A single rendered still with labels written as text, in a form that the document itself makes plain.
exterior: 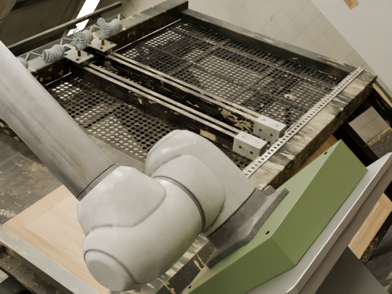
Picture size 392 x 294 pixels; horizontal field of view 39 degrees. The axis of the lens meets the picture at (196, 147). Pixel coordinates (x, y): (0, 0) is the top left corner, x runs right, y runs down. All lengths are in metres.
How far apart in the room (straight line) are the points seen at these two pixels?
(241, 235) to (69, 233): 0.93
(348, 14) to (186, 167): 4.34
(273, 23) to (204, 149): 6.24
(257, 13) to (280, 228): 6.51
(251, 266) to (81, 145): 0.39
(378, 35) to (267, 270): 4.41
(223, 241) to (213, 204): 0.09
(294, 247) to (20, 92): 0.58
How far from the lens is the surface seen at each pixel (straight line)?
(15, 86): 1.11
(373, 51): 5.39
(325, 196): 1.14
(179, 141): 1.17
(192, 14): 3.43
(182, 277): 1.78
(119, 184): 1.04
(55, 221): 2.00
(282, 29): 7.33
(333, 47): 7.11
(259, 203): 1.18
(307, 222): 1.07
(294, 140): 2.39
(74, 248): 1.90
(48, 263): 1.84
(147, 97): 2.53
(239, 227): 1.16
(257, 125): 2.43
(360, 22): 5.35
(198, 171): 1.14
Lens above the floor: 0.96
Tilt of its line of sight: 3 degrees up
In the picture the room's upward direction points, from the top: 41 degrees counter-clockwise
